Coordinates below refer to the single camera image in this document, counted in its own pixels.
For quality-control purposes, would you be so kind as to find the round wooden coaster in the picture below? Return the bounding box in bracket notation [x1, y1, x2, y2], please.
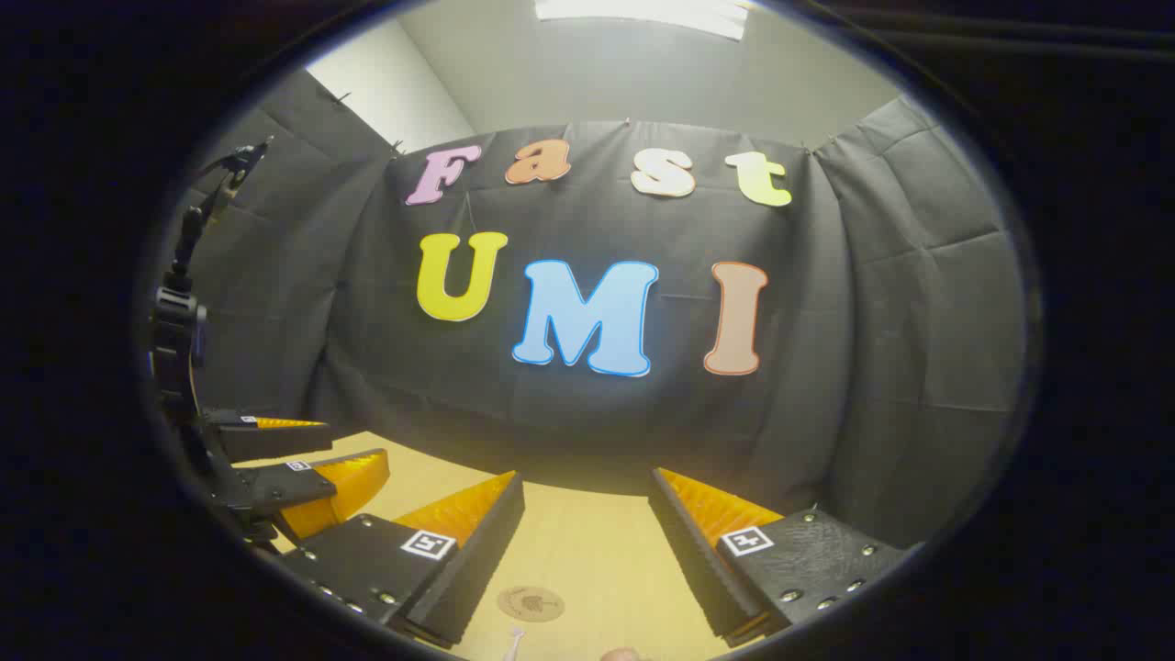
[497, 586, 566, 623]

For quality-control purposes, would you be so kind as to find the black backdrop cloth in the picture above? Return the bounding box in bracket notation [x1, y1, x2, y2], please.
[151, 66, 1029, 552]

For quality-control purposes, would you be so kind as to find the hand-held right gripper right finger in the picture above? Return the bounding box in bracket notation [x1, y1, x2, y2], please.
[648, 466, 919, 648]

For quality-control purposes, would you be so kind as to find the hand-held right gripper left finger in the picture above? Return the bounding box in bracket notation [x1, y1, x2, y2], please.
[275, 471, 526, 649]

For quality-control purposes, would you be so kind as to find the ceiling light panel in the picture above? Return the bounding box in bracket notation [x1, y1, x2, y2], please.
[534, 0, 749, 42]

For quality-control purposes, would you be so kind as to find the wooden desktop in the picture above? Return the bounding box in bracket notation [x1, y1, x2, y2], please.
[229, 430, 763, 661]

